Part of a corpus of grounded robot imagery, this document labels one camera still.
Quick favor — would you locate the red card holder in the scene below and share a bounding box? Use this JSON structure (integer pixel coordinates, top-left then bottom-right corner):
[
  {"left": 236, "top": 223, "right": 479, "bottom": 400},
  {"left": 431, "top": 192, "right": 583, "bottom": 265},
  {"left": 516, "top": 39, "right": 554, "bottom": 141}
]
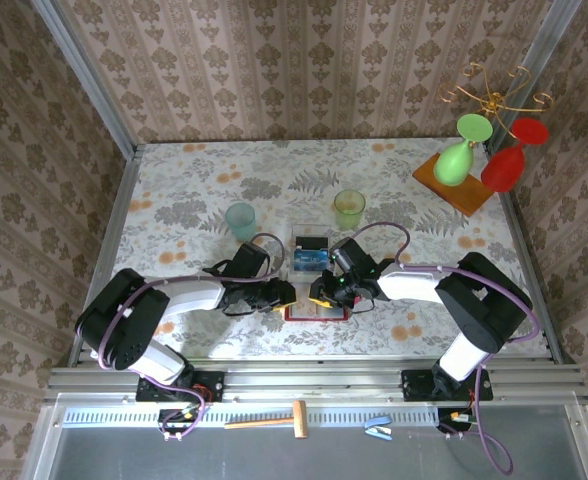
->
[{"left": 283, "top": 298, "right": 350, "bottom": 324}]

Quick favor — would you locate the blue credit card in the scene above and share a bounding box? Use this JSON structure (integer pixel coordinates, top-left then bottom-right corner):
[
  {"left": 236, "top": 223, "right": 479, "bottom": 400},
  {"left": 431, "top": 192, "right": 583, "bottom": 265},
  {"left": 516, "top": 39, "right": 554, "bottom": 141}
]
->
[{"left": 292, "top": 248, "right": 331, "bottom": 274}]

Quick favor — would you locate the clear plastic box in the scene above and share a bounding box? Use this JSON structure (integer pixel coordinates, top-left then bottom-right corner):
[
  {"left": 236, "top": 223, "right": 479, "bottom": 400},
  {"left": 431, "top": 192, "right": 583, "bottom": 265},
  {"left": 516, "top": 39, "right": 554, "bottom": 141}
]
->
[{"left": 290, "top": 221, "right": 333, "bottom": 282}]

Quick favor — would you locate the green plastic cup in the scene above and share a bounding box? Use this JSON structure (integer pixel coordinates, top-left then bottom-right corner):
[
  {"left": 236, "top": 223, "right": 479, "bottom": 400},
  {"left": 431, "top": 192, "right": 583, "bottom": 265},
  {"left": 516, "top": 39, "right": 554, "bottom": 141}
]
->
[{"left": 333, "top": 188, "right": 367, "bottom": 231}]

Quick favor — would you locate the teal plastic cup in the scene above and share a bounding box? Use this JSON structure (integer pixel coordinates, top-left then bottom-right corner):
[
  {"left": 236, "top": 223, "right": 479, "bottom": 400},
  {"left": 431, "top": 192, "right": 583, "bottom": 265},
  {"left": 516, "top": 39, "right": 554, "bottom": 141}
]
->
[{"left": 224, "top": 201, "right": 258, "bottom": 243}]

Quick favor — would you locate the wooden mallet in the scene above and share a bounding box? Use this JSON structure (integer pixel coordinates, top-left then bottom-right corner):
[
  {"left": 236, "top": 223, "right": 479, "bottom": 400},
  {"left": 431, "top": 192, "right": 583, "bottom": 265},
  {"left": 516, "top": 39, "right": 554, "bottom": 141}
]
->
[{"left": 223, "top": 399, "right": 309, "bottom": 440}]

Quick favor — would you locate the black power connector block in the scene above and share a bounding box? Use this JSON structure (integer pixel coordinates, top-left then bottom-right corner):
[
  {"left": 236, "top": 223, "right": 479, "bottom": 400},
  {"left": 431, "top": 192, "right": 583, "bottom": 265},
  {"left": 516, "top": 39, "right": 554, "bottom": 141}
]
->
[
  {"left": 157, "top": 407, "right": 200, "bottom": 435},
  {"left": 436, "top": 407, "right": 481, "bottom": 435}
]

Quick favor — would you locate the blue stapler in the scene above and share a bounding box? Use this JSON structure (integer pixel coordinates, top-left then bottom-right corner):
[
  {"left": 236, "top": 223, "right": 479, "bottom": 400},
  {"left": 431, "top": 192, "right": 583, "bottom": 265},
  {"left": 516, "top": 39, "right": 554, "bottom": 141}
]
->
[{"left": 363, "top": 413, "right": 394, "bottom": 442}]

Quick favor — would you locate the wooden base board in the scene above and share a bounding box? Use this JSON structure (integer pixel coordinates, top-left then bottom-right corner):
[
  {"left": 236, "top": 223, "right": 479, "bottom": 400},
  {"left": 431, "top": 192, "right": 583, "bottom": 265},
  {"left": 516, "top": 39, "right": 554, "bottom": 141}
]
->
[{"left": 412, "top": 152, "right": 498, "bottom": 218}]

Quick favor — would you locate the green plastic wine glass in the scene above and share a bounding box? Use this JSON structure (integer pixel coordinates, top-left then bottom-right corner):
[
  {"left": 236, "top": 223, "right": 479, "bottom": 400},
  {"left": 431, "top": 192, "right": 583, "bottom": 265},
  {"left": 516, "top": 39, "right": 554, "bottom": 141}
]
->
[{"left": 432, "top": 113, "right": 494, "bottom": 188}]

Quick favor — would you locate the red plastic wine glass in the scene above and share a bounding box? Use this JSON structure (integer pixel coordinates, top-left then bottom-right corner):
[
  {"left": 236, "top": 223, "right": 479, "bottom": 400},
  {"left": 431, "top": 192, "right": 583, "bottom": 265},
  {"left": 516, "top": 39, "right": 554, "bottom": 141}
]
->
[{"left": 480, "top": 116, "right": 551, "bottom": 194}]

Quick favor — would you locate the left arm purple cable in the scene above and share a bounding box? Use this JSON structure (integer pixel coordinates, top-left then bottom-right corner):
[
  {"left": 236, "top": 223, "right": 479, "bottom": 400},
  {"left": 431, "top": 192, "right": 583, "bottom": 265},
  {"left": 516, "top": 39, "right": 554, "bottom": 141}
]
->
[{"left": 96, "top": 231, "right": 288, "bottom": 442}]

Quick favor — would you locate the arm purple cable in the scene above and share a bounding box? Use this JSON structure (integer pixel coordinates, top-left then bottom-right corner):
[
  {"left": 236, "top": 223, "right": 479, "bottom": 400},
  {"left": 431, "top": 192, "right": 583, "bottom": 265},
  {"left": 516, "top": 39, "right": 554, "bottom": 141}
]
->
[
  {"left": 346, "top": 221, "right": 543, "bottom": 476},
  {"left": 96, "top": 231, "right": 288, "bottom": 442}
]

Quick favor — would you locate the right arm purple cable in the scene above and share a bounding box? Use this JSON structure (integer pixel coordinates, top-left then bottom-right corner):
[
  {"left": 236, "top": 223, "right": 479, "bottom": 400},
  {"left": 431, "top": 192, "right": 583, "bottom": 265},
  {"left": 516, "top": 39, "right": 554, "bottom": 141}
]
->
[{"left": 346, "top": 221, "right": 543, "bottom": 476}]

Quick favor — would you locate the aluminium frame rail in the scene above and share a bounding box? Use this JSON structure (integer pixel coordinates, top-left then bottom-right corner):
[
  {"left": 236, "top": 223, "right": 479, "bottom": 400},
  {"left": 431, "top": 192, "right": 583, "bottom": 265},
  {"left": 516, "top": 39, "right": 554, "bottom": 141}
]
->
[{"left": 43, "top": 366, "right": 588, "bottom": 401}]

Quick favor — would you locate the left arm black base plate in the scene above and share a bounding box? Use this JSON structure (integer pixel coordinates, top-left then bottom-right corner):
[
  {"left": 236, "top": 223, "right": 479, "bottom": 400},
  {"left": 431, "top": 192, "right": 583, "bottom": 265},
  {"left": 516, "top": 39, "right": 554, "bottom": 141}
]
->
[{"left": 136, "top": 370, "right": 225, "bottom": 404}]

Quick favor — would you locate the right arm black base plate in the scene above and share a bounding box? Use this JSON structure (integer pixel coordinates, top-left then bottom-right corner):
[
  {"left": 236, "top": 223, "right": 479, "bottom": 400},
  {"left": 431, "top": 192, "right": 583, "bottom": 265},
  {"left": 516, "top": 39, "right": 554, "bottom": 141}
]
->
[{"left": 401, "top": 368, "right": 494, "bottom": 403}]

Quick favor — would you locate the aluminium side rail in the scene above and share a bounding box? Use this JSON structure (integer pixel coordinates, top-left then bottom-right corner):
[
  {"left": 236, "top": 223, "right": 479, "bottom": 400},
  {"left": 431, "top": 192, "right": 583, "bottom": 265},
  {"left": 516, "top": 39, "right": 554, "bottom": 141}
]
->
[
  {"left": 67, "top": 143, "right": 143, "bottom": 369},
  {"left": 491, "top": 144, "right": 578, "bottom": 365}
]

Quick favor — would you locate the slotted metal cable tray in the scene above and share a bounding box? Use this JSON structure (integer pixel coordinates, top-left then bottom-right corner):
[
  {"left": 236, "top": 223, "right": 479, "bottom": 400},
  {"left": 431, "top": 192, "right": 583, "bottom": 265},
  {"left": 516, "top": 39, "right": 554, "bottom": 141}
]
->
[{"left": 61, "top": 405, "right": 475, "bottom": 430}]

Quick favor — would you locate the gold wire glass rack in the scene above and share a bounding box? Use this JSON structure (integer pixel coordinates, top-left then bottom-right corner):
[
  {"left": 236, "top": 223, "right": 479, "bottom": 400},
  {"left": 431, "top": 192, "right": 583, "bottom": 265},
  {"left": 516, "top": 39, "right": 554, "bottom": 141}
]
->
[{"left": 436, "top": 61, "right": 556, "bottom": 121}]

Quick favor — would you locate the aluminium corner post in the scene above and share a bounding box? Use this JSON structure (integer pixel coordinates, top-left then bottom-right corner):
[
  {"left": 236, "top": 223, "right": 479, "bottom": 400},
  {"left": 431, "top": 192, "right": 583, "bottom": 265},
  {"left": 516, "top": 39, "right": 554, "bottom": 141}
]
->
[
  {"left": 29, "top": 0, "right": 140, "bottom": 157},
  {"left": 488, "top": 0, "right": 583, "bottom": 151}
]

